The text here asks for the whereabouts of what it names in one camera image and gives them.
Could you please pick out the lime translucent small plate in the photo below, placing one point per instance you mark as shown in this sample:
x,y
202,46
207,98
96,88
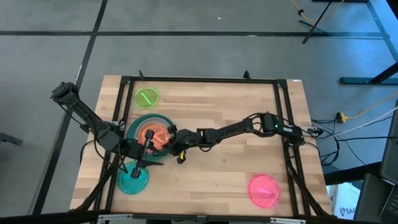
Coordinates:
x,y
152,95

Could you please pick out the magenta medium plate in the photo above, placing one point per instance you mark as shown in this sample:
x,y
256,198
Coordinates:
x,y
150,152

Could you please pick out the black laptop keyboard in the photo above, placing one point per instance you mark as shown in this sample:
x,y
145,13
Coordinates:
x,y
391,208

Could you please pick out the black metal table frame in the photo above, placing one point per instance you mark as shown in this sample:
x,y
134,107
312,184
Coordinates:
x,y
202,79

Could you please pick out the large green plate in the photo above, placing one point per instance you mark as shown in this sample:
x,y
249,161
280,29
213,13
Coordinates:
x,y
133,126

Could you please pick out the teal translucent small plate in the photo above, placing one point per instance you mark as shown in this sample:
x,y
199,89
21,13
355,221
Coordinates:
x,y
127,184

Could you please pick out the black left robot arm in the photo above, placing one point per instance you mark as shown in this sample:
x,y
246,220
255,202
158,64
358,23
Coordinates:
x,y
84,112

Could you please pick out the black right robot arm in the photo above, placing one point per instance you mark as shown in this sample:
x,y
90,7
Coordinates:
x,y
230,130

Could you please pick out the silver beam bracket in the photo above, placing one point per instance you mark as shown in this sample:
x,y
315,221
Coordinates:
x,y
115,218
287,221

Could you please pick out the small silver metal bracket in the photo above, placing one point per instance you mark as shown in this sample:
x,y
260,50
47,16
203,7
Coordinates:
x,y
314,131

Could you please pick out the black tripod stand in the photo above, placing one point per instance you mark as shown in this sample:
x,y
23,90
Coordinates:
x,y
311,28

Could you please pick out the dark grey monitor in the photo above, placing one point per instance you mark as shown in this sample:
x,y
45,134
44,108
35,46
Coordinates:
x,y
390,149

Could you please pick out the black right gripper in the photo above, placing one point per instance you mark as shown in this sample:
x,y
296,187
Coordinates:
x,y
186,140

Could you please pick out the dark grey flat panel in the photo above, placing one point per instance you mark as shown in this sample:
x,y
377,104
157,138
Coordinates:
x,y
370,199

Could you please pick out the grey stand foot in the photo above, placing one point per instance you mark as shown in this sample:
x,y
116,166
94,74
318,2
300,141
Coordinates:
x,y
9,138

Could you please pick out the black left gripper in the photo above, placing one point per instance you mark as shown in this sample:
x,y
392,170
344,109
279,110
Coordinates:
x,y
133,151

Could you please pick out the black overhead mount beam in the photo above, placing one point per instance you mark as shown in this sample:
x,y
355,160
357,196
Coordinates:
x,y
46,219

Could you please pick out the pink translucent small plate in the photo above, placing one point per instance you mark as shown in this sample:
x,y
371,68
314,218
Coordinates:
x,y
264,191

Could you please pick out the black desk leg frame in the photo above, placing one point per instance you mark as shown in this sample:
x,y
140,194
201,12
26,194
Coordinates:
x,y
357,81

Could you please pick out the black desk foot bar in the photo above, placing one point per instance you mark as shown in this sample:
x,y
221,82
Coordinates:
x,y
348,175

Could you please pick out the white cardboard box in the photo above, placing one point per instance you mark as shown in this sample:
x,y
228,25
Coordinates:
x,y
345,199

